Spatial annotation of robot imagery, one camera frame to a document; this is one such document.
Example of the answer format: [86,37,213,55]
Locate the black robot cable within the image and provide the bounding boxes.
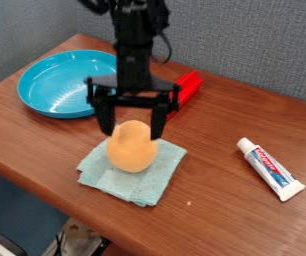
[151,31,174,65]

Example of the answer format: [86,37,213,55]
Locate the blue plastic plate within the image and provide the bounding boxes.
[18,49,117,119]

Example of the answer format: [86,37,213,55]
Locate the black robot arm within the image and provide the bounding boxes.
[78,0,181,140]

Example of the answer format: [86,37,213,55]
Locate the grey object under table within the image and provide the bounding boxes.
[42,218,111,256]

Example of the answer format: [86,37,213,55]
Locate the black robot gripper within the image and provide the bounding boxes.
[86,47,181,140]

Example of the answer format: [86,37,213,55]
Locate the light green folded cloth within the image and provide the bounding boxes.
[78,139,187,207]

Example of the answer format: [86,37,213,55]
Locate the white toothpaste tube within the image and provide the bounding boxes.
[237,137,306,202]

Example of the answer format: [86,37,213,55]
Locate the yellow egg-shaped ball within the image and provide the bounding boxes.
[107,120,158,173]

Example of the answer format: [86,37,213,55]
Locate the red plastic block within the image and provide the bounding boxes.
[166,70,206,121]

